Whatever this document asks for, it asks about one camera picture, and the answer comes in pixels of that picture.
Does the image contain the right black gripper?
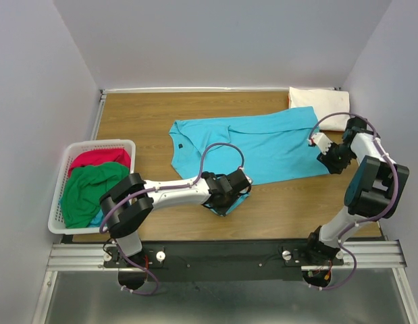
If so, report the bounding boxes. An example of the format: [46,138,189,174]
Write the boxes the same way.
[316,141,356,176]

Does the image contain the cyan polo t shirt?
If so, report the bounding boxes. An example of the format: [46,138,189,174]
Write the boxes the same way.
[167,105,331,217]

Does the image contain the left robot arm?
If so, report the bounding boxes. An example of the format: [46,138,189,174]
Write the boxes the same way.
[99,167,253,267]

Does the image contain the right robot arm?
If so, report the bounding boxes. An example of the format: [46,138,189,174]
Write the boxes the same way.
[303,113,410,265]

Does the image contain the folded white t shirt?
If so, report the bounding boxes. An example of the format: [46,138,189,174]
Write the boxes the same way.
[288,87,350,132]

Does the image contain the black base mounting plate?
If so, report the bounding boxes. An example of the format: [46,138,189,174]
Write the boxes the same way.
[103,239,343,282]

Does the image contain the green t shirt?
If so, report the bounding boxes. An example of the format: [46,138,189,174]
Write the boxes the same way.
[61,162,130,229]

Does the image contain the red t shirt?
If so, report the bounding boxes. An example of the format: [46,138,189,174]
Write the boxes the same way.
[68,148,131,177]

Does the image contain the white plastic laundry basket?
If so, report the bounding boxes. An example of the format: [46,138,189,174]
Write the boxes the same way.
[48,139,136,235]

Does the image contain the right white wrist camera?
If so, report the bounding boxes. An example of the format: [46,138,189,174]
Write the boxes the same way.
[308,132,333,155]

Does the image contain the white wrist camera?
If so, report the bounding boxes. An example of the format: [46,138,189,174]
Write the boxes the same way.
[244,173,253,186]
[308,132,333,155]

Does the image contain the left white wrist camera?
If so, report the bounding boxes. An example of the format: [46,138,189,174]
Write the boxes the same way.
[244,173,253,186]

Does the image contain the aluminium frame rail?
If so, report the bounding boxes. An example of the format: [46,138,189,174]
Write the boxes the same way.
[33,240,418,323]

